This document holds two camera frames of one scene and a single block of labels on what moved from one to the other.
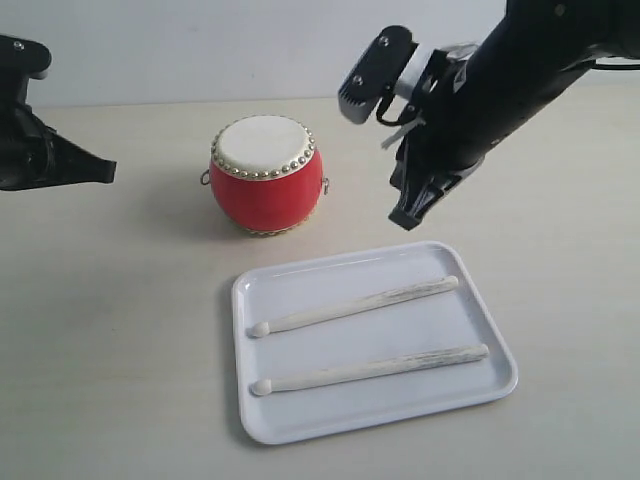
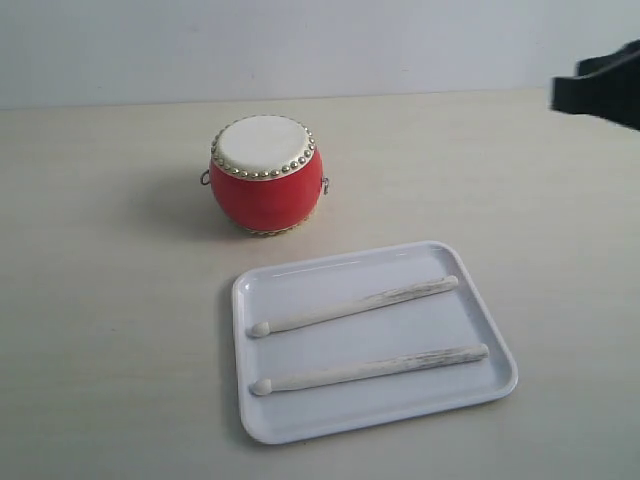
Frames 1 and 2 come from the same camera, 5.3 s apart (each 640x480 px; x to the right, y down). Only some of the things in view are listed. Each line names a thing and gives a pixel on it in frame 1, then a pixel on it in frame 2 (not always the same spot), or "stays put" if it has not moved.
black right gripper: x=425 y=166 → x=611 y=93
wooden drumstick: x=263 y=388 stays put
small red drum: x=266 y=174 stays put
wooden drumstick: x=439 y=286 stays put
